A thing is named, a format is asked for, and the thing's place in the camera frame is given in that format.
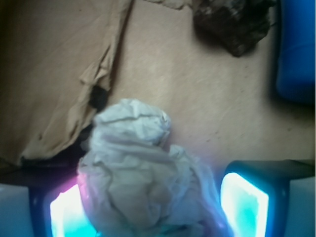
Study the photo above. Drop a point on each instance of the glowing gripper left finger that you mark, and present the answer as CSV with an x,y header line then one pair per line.
x,y
58,212

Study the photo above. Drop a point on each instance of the brown paper bag tray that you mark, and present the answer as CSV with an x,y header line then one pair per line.
x,y
222,107

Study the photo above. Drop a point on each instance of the dark brown rock chunk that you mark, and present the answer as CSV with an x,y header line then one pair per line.
x,y
238,24

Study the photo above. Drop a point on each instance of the blue plastic bottle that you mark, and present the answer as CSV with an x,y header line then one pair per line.
x,y
296,69

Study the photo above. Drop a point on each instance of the white paper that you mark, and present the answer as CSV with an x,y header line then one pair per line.
x,y
131,187

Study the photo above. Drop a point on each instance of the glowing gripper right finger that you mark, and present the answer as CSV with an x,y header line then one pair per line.
x,y
254,197

